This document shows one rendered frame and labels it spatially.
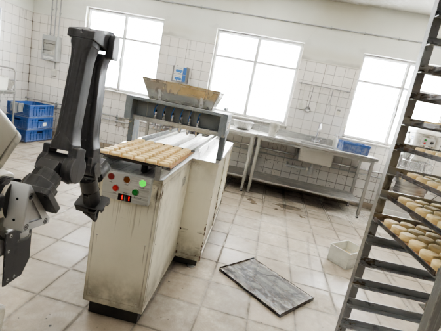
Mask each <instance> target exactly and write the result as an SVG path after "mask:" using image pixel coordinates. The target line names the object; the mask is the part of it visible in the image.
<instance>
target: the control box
mask: <svg viewBox="0 0 441 331"><path fill-rule="evenodd" d="M109 173H113V174H114V179H109V178H108V174H109ZM109 173H108V174H107V175H106V176H105V178H104V179H103V185H102V195H101V196H105V197H109V198H113V199H116V200H120V199H119V197H120V196H119V195H120V194H122V195H123V197H122V200H121V201H124V202H127V201H126V198H129V201H128V202H130V203H134V204H138V205H142V206H147V207H148V206H149V205H150V199H151V193H152V186H153V182H154V178H151V177H145V176H141V175H136V174H133V173H127V172H124V171H118V170H115V169H111V170H110V171H109ZM125 177H129V178H130V182H129V183H125V182H124V178H125ZM141 180H144V181H145V182H146V185H145V186H144V187H142V186H140V181H141ZM114 185H117V186H118V187H119V189H118V190H117V191H114V190H113V189H112V187H113V186H114ZM134 189H137V190H138V194H137V195H136V196H134V195H133V194H132V191H133V190H134ZM127 196H129V197H127ZM127 200H128V199H127Z"/></svg>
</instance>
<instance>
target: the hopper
mask: <svg viewBox="0 0 441 331"><path fill-rule="evenodd" d="M142 78H143V81H144V84H145V87H146V90H147V93H148V97H149V99H156V100H162V101H165V102H172V103H175V104H181V105H185V106H191V107H195V108H201V109H205V110H211V111H212V110H215V109H216V107H217V106H218V104H219V102H220V101H221V99H222V98H223V96H224V95H225V94H226V93H223V92H220V91H214V90H210V89H204V88H201V87H194V86H191V85H184V84H180V83H174V82H170V81H164V80H160V79H154V78H150V77H144V76H142Z"/></svg>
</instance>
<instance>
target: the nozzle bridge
mask: <svg viewBox="0 0 441 331"><path fill-rule="evenodd" d="M157 104H158V105H157ZM156 105H157V107H156ZM166 106H167V107H166ZM155 107H156V109H157V118H156V119H154V109H155ZM165 107H166V108H165ZM164 108H165V110H164V111H165V121H163V120H162V113H163V109H164ZM174 108H175V109H174ZM173 109H174V111H173ZM183 109H184V110H183ZM182 110H183V112H182ZM172 111H173V113H174V120H173V122H171V113H172ZM191 111H193V112H192V113H191ZM181 112H182V124H179V119H180V114H181ZM190 113H191V115H190ZM200 113H201V115H200ZM189 115H190V116H191V124H190V126H188V118H189ZM199 115H200V117H199V118H200V119H199V120H200V122H199V127H198V128H197V127H196V123H197V120H198V116H199ZM124 118H129V125H128V131H127V141H133V140H135V139H137V138H138V129H139V124H140V120H142V121H148V122H152V123H158V124H161V125H167V126H171V127H176V128H180V129H186V130H190V131H195V132H199V133H205V134H209V135H214V136H218V137H220V139H219V145H218V150H217V156H216V160H218V161H221V160H222V158H223V154H224V148H225V144H226V138H227V134H229V130H230V124H231V120H232V114H231V113H228V112H221V111H218V110H212V111H211V110H205V109H201V108H195V107H191V106H185V105H181V104H175V103H172V102H165V101H162V100H156V99H149V97H146V96H141V95H127V96H126V102H125V111H124Z"/></svg>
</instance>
